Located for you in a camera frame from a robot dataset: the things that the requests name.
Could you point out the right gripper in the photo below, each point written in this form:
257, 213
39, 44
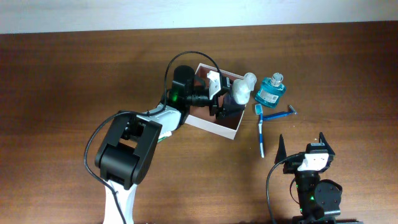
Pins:
292, 163

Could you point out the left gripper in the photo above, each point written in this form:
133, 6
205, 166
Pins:
223, 111

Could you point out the clear hand soap pump bottle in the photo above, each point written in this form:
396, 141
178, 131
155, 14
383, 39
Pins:
240, 92

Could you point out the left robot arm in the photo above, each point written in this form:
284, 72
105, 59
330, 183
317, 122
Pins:
126, 152

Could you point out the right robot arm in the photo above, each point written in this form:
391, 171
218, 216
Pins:
319, 199

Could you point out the white cardboard box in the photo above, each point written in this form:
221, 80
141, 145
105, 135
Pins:
199, 116

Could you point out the blue white toothbrush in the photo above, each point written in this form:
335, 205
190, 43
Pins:
259, 112

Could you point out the blue disposable razor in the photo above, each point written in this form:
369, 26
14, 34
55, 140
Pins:
280, 114

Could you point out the blue mouthwash bottle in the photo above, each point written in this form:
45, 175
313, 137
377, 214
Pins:
271, 90

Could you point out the white green soap packet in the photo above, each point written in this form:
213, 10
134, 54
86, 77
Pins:
164, 135

